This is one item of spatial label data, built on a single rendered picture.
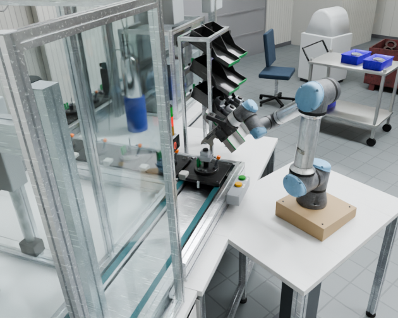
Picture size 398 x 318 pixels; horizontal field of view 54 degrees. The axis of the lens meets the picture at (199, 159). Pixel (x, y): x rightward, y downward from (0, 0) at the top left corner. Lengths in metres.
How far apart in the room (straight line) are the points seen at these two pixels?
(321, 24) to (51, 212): 6.07
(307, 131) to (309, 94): 0.17
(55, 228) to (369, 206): 1.75
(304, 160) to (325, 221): 0.33
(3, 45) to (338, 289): 2.64
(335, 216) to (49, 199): 1.50
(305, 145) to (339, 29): 4.99
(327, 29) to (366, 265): 4.18
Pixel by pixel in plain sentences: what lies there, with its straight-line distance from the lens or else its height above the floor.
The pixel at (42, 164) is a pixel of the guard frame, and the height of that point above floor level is 1.76.
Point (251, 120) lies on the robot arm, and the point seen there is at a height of 1.33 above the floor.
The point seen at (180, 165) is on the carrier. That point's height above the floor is 0.97.
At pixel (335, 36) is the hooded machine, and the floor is 0.79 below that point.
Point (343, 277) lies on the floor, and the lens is 3.06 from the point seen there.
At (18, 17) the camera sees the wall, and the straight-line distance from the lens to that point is 6.01.
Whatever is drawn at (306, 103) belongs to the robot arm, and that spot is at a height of 1.51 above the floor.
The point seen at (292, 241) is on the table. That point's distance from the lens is 1.93.
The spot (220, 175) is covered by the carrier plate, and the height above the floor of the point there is 0.97.
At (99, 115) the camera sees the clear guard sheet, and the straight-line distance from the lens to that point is 0.90.
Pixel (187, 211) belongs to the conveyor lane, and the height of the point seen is 0.92.
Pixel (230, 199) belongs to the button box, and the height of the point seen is 0.94.
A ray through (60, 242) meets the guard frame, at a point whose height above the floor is 1.59.
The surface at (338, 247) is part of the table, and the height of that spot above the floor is 0.86.
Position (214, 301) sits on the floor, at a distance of 2.79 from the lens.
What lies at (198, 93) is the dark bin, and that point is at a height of 1.33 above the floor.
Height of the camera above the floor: 2.10
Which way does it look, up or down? 29 degrees down
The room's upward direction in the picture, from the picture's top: 3 degrees counter-clockwise
